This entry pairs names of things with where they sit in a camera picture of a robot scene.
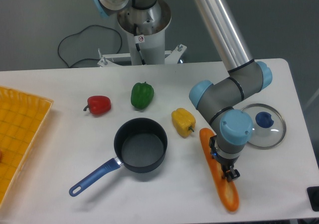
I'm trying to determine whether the green bell pepper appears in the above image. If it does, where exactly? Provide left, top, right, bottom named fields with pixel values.
left=131, top=82, right=154, bottom=110

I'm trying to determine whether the glass lid blue knob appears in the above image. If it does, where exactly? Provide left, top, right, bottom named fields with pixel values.
left=242, top=103, right=287, bottom=149

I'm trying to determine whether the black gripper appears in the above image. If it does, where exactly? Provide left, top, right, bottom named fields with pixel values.
left=209, top=136, right=240, bottom=182

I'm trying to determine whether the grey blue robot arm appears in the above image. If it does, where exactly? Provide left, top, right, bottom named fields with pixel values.
left=93, top=0, right=272, bottom=182

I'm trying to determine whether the yellow woven basket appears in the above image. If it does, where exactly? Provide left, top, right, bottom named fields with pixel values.
left=0, top=86, right=54, bottom=204

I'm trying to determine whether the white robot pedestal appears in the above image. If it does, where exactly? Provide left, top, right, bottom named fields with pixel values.
left=97, top=0, right=187, bottom=67

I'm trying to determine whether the dark saucepan blue handle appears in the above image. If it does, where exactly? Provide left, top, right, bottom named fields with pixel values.
left=69, top=117, right=167, bottom=197

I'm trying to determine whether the red bell pepper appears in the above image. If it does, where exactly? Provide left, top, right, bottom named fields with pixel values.
left=83, top=96, right=112, bottom=115

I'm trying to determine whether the long orange bread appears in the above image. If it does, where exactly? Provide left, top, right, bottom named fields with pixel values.
left=199, top=128, right=240, bottom=212

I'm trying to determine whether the black device table corner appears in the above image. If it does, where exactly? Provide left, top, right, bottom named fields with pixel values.
left=307, top=186, right=319, bottom=212

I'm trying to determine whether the black floor cable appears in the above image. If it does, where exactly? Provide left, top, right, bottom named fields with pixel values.
left=57, top=24, right=123, bottom=68

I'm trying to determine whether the yellow bell pepper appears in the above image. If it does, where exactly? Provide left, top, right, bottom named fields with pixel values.
left=171, top=108, right=196, bottom=138

